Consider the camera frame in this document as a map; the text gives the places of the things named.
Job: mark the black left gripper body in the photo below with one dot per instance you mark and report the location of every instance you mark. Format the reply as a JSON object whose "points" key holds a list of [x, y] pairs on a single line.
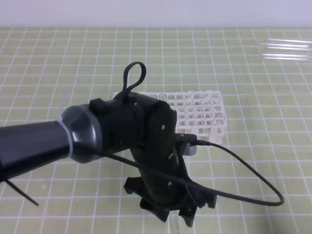
{"points": [[163, 191]]}

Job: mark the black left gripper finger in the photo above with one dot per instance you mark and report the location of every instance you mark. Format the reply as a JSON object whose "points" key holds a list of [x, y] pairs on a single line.
{"points": [[160, 212], [188, 214]]}

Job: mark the clear glass test tube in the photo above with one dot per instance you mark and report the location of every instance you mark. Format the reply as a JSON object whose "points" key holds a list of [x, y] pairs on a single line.
{"points": [[174, 223]]}

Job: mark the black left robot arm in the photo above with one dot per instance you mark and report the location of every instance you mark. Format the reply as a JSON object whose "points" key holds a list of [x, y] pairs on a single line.
{"points": [[143, 124]]}

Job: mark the white plastic test tube rack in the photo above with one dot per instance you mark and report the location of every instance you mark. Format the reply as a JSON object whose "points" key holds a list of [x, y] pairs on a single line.
{"points": [[201, 113]]}

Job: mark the green checkered tablecloth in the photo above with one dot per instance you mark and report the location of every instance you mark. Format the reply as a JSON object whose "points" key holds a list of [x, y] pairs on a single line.
{"points": [[268, 104]]}

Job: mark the clear tube lying bottom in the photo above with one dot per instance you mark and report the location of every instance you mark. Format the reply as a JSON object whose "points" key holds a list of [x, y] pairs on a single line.
{"points": [[287, 56]]}

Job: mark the clear tube lying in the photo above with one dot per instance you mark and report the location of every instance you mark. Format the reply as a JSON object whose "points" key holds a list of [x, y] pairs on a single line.
{"points": [[291, 40], [303, 47], [287, 56]]}

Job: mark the clear tube lying middle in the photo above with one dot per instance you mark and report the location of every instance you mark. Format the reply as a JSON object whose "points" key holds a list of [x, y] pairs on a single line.
{"points": [[303, 47]]}

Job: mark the clear tube lying top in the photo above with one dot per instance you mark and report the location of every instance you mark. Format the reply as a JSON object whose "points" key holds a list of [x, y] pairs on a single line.
{"points": [[291, 40]]}

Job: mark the black zip tie tail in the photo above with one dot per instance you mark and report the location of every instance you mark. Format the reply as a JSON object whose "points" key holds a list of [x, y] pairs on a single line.
{"points": [[19, 191]]}

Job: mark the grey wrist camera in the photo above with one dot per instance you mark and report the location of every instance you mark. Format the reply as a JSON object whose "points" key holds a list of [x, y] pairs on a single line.
{"points": [[185, 144]]}

